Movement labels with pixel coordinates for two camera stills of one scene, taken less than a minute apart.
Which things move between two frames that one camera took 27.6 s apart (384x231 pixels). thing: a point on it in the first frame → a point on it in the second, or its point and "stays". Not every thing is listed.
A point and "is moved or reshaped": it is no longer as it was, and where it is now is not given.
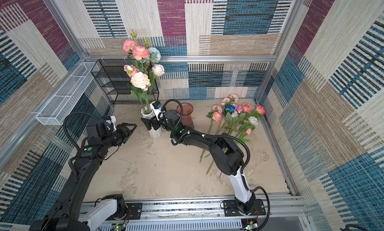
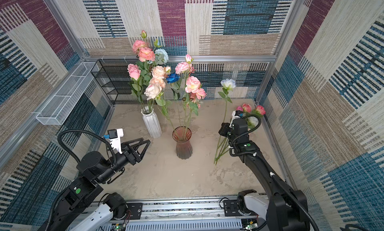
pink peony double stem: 140,53 is moved or reshaped
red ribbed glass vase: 186,119 → 182,135
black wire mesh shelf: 110,76 stays
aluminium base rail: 283,214 stays
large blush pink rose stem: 140,82 → 158,81
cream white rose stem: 253,120 → 152,93
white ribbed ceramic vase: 147,113 stays
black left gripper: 124,132 → 133,158
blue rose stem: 230,107 → 174,79
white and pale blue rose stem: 154,54 → 161,55
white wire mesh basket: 55,111 stays
